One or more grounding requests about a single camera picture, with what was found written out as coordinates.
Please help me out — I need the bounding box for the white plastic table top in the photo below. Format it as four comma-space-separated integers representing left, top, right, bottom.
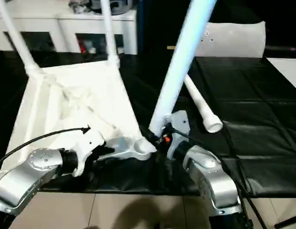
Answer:
0, 58, 158, 177

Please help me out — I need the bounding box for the white plastic table leg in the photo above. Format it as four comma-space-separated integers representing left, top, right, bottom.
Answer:
148, 0, 219, 141
184, 74, 224, 134
99, 0, 122, 69
0, 0, 43, 76

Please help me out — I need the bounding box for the black work mat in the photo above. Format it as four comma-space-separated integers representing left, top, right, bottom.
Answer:
0, 49, 296, 199

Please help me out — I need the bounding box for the black cabinet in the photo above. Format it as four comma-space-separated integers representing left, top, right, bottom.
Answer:
136, 0, 210, 57

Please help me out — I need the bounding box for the white chair back panel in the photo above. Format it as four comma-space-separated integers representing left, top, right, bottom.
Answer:
194, 20, 267, 58

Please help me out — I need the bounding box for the grey and black helmet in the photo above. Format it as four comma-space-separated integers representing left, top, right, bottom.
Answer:
109, 0, 136, 13

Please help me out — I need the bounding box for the white cabinet with glass doors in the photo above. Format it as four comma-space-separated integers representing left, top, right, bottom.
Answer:
0, 11, 139, 55

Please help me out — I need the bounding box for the white sheet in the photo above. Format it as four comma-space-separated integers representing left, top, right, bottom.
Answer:
266, 57, 296, 93

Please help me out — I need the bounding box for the black metal stand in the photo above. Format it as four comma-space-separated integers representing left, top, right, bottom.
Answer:
273, 215, 296, 228

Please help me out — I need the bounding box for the black tangled clutter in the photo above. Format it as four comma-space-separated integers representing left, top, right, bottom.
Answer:
67, 0, 92, 14

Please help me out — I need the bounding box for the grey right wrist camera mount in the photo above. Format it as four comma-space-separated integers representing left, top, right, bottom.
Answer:
164, 110, 192, 158

